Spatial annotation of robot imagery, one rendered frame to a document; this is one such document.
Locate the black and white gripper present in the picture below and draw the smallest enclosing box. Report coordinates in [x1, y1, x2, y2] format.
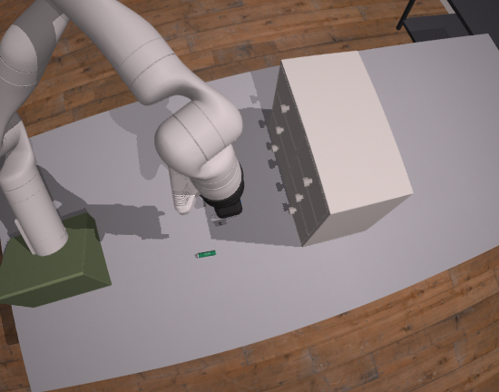
[168, 158, 244, 227]

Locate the white chest of drawers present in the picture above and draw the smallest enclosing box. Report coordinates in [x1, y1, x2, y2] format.
[269, 51, 413, 247]

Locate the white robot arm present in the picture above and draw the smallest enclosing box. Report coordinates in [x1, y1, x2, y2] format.
[0, 0, 243, 256]

